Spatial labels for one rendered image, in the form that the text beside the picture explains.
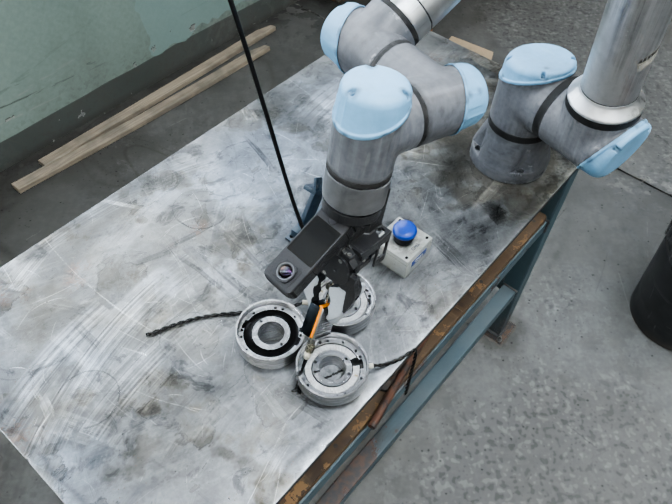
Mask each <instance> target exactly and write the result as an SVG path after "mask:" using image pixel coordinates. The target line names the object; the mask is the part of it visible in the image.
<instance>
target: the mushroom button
mask: <svg viewBox="0 0 672 504"><path fill-rule="evenodd" d="M392 232H393V235H394V236H395V237H396V238H397V239H399V240H402V241H410V240H412V239H414V238H415V237H416V235H417V227H416V226H415V224H414V223H413V222H411V221H409V220H400V221H397V222H396V223H395V224H394V225H393V229H392Z"/></svg>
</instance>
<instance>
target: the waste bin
mask: <svg viewBox="0 0 672 504"><path fill-rule="evenodd" d="M665 234H666V235H665V237H664V239H663V240H662V242H661V244H660V246H659V247H658V249H657V251H656V253H655V255H654V256H653V258H652V260H651V262H650V263H649V265H648V267H647V269H646V270H645V272H644V274H643V276H642V278H641V279H640V281H639V283H638V285H637V286H636V288H635V290H634V292H633V293H632V296H631V299H630V309H631V313H632V316H633V318H634V320H635V322H636V324H637V325H638V327H639V328H640V329H641V330H642V332H643V333H644V334H645V335H646V336H648V337H649V338H650V339H651V340H653V341H654V342H656V343H657V344H659V345H661V346H663V347H665V348H667V349H669V350H672V220H671V221H670V223H669V225H668V228H667V229H666V231H665Z"/></svg>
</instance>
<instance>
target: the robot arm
mask: <svg viewBox="0 0 672 504"><path fill-rule="evenodd" d="M460 1H461V0H372V1H371V2H370V3H369V4H368V5H367V6H366V7H365V6H364V5H359V4H358V3H354V2H347V3H345V4H344V5H342V6H338V7H336V8H335V9H334V10H333V11H332V12H331V13H330V14H329V16H328V17H327V18H326V20H325V22H324V24H323V27H322V30H321V46H322V49H323V52H324V53H325V54H326V55H327V56H328V57H329V58H330V59H331V60H332V61H333V62H334V63H335V64H336V65H337V66H338V68H339V70H340V71H341V72H343V73H344V74H345V75H344V76H343V78H342V79H341V82H340V85H339V89H338V93H337V95H336V100H335V103H334V106H333V109H332V127H331V133H330V140H329V146H328V152H327V159H326V166H325V173H324V179H323V186H322V200H321V205H322V208H321V209H320V210H319V211H318V212H317V213H316V214H315V215H314V216H313V217H312V219H311V220H310V221H309V222H308V223H307V224H306V225H305V226H304V227H303V228H302V229H301V231H300V232H299V233H298V234H297V235H296V236H295V237H294V238H293V239H292V240H291V241H290V243H289V244H288V245H287V246H286V247H285V248H284V249H283V250H282V251H281V252H280V253H279V254H278V256H277V257H276V258H275V259H274V260H273V261H272V262H271V263H270V264H269V265H268V266H267V268H266V269H265V271H264V274H265V277H266V279H267V280H268V281H269V282H270V283H271V284H272V285H273V286H274V287H275V288H277V289H278V290H279V291H280V292H281V293H282V294H283V295H284V296H286V297H287V298H290V299H295V298H297V297H298V296H299V295H300V294H301V293H302V292H303V290H304V293H305V295H306V298H307V301H308V304H309V306H310V303H311V302H312V301H316V300H319V293H320V292H321V284H322V283H323V282H324V281H325V280H326V279H327V278H329V279H330V280H332V282H333V283H334V284H333V285H332V286H330V287H329V296H330V304H329V306H328V314H327V316H326V319H327V320H328V321H329V323H330V324H335V323H337V322H339V321H340V320H341V319H342V318H343V317H344V316H345V315H346V314H347V312H348V311H349V310H350V308H351V306H352V305H353V304H354V303H355V302H356V301H357V299H358V298H359V297H360V296H361V295H362V293H363V292H364V290H365V283H361V281H360V276H358V275H357V274H358V273H359V271H360V270H361V269H362V268H363V267H365V266H366V265H367V264H369V262H371V258H372V256H373V255H374V254H375V256H374V260H373V264H372V267H375V266H376V265H377V264H379V263H380V262H381V261H382V260H384V258H385V255H386V251H387V248H388V244H389V240H390V237H391V233H392V231H391V230H390V229H388V228H387V227H385V226H384V225H383V224H382V221H383V217H384V213H385V209H386V206H387V202H388V198H389V194H390V190H391V189H390V188H389V186H390V182H391V178H392V174H393V170H394V166H395V163H396V159H397V156H398V155H399V154H401V153H403V152H406V151H409V150H412V149H414V148H417V147H419V146H422V145H425V144H427V143H430V142H433V141H435V140H438V139H441V138H443V137H446V136H453V135H456V134H458V133H459V132H460V131H461V130H463V129H465V128H467V127H470V126H472V125H474V124H476V123H477V122H478V121H479V120H480V119H481V118H482V117H483V115H484V113H485V112H486V109H487V105H488V89H487V85H486V82H485V80H484V78H483V76H482V74H481V73H480V72H479V71H478V70H477V69H476V68H475V67H474V66H472V65H470V64H467V63H456V64H455V63H449V64H446V65H444V66H441V65H439V64H438V63H437V62H436V61H434V60H433V59H432V58H430V57H429V56H428V55H426V54H425V53H424V52H422V51H421V50H420V49H418V48H417V47H416V46H415V45H416V44H417V43H418V42H419V41H420V40H421V39H422V38H423V37H424V36H425V35H426V34H427V33H428V32H429V31H430V30H431V29H432V28H433V27H434V26H435V25H436V24H437V23H438V22H440V21H441V20H442V19H443V18H444V17H445V16H446V15H447V14H448V13H449V12H450V11H451V10H452V9H453V8H454V7H455V6H456V5H457V4H458V3H459V2H460ZM671 20H672V0H608V1H607V4H606V7H605V10H604V13H603V16H602V19H601V22H600V25H599V28H598V31H597V34H596V37H595V40H594V43H593V46H592V49H591V53H590V56H589V59H588V62H587V65H586V68H585V71H584V74H583V75H581V76H577V75H576V74H574V73H575V71H576V69H577V61H576V58H575V56H574V55H573V54H572V53H571V52H569V51H568V50H566V49H564V48H562V47H559V46H556V45H551V44H544V43H541V44H539V43H534V44H527V45H523V46H520V47H517V48H515V49H514V50H512V51H511V52H510V53H509V54H508V55H507V57H506V59H505V61H504V64H503V67H502V69H501V70H500V72H499V80H498V84H497V87H496V91H495V94H494V98H493V102H492V105H491V109H490V112H489V116H488V118H487V119H486V121H485V122H484V123H483V125H482V126H481V127H480V129H479V130H478V131H477V132H476V134H475V135H474V137H473V140H472V143H471V147H470V158H471V160H472V162H473V164H474V165H475V167H476V168H477V169H478V170H479V171H480V172H481V173H483V174H484V175H486V176H487V177H489V178H491V179H493V180H496V181H498V182H502V183H507V184H525V183H530V182H532V181H535V180H537V179H538V178H540V177H541V176H542V175H543V174H544V172H545V171H546V169H547V166H548V164H549V161H550V147H552V148H553V149H554V150H556V151H557V152H558V153H560V154H561V155H562V156H564V157H565V158H566V159H568V160H569V161H570V162H572V163H573V164H574V165H576V166H577V167H576V168H577V169H581V170H583V171H584V172H586V173H587V174H589V175H590V176H592V177H597V178H599V177H603V176H606V175H608V174H609V173H611V172H612V171H614V170H615V169H616V168H618V167H619V166H620V165H621V164H623V163H624V162H625V161H626V160H627V159H628V158H629V157H630V156H631V155H632V154H633V153H634V152H635V151H636V150H637V149H638V148H639V147H640V146H641V144H642V143H643V142H644V141H645V139H646V138H647V137H648V135H649V133H650V131H651V125H650V124H649V123H648V122H647V120H646V119H642V118H641V115H642V113H643V111H644V108H645V105H646V98H645V95H644V92H643V91H642V87H643V84H644V82H645V80H646V77H647V75H648V73H649V70H650V68H651V66H652V64H653V61H654V59H655V57H656V54H657V52H658V50H659V47H660V45H661V43H662V40H663V38H664V36H665V34H666V31H667V29H668V27H669V24H670V22H671ZM377 230H378V231H380V232H381V231H382V230H383V231H384V234H383V235H382V236H380V237H379V234H377V233H376V231H377ZM384 243H385V246H384V250H383V253H382V254H381V255H380V256H378V254H379V250H380V246H382V245H383V244H384Z"/></svg>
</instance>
